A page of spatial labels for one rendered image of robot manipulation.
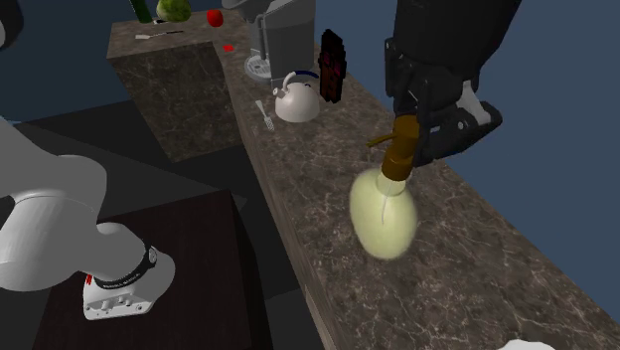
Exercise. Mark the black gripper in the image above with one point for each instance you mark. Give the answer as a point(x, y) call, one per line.
point(445, 34)

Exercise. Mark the yellow-green pump bottle brown top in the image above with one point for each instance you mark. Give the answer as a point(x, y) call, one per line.
point(385, 223)

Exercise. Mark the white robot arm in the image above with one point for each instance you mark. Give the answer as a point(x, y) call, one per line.
point(43, 228)

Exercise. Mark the black and red box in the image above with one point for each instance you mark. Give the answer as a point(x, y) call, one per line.
point(332, 68)

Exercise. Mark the white kettle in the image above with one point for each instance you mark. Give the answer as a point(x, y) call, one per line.
point(296, 104)

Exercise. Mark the grey coffee machine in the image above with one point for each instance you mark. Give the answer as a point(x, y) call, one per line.
point(288, 38)

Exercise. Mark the red apple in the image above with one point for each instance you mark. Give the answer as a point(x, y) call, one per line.
point(215, 18)

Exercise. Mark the white round object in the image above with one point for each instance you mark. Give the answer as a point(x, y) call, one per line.
point(525, 345)

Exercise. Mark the green lettuce head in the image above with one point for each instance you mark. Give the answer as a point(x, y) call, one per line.
point(173, 9)

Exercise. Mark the dark wooden robot stand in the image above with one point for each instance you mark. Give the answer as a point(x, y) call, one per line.
point(203, 271)

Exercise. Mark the dark green bottle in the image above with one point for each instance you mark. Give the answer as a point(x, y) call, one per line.
point(141, 10)

